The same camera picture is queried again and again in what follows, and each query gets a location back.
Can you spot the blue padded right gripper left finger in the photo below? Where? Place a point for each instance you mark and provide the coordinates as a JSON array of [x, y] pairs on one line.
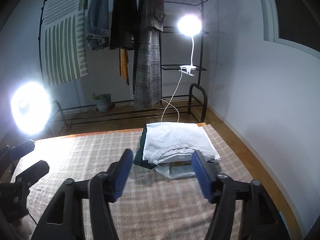
[[118, 173]]

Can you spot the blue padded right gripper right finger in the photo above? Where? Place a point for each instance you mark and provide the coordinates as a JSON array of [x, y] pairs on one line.
[[206, 175]]

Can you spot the white t-shirt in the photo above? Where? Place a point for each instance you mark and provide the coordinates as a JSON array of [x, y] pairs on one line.
[[169, 142]]

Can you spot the dark green folded garment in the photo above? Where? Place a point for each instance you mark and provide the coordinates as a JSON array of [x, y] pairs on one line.
[[138, 160]]

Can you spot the light blue folded garment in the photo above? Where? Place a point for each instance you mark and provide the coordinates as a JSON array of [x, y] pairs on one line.
[[178, 170]]

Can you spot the plaid beige bed cover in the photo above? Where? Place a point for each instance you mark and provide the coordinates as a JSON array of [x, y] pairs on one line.
[[151, 207]]

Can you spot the green potted plant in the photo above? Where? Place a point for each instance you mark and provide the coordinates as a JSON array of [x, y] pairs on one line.
[[102, 101]]

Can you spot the grey plaid coat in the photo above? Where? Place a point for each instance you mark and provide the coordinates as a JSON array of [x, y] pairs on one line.
[[147, 85]]

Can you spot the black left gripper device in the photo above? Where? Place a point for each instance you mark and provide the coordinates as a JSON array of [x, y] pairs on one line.
[[14, 195]]

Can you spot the orange patterned scarf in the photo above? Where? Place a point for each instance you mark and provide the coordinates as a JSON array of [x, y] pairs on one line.
[[123, 62]]

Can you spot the blue denim jacket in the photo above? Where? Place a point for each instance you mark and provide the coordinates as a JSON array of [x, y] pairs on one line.
[[98, 32]]

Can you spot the black hanging jacket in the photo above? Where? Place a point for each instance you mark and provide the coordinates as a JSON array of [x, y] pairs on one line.
[[123, 24]]

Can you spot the green striped white cloth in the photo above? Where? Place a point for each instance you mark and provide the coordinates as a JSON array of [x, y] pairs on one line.
[[62, 40]]

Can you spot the bright ring light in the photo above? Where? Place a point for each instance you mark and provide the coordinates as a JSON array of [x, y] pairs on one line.
[[31, 108]]

